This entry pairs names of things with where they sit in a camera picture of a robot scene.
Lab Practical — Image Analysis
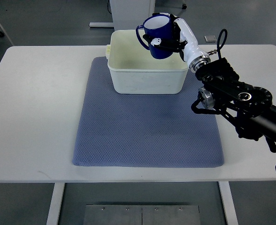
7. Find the white right table leg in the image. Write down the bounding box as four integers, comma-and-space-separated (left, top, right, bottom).
218, 181, 238, 225

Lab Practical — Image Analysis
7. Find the blue mug white inside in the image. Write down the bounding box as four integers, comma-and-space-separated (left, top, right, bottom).
136, 14, 172, 60

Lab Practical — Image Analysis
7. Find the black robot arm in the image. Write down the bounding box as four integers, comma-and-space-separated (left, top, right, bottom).
191, 58, 276, 152

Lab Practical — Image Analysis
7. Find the white pedestal column base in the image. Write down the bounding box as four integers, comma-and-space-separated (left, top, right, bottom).
89, 0, 156, 30

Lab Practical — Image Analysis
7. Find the white plastic box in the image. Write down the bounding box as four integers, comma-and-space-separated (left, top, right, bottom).
106, 30, 189, 94

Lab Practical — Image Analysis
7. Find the small grey floor hatch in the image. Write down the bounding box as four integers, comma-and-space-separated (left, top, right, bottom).
204, 35, 217, 43

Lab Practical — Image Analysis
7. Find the black white robotic hand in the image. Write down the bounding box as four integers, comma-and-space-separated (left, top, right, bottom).
154, 13, 210, 73

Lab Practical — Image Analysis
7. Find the white left table leg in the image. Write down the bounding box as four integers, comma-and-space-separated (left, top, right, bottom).
46, 183, 65, 225

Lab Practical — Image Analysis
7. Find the metal floor plate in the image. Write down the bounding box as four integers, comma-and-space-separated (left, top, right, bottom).
83, 205, 201, 225

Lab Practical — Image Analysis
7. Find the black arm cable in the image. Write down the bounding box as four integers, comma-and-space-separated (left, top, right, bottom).
208, 29, 228, 60

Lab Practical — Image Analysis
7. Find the blue-grey textured mat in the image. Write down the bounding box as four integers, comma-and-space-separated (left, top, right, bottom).
72, 57, 224, 168

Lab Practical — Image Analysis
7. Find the white table leg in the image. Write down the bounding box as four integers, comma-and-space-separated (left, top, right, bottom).
218, 181, 238, 225
46, 183, 65, 225

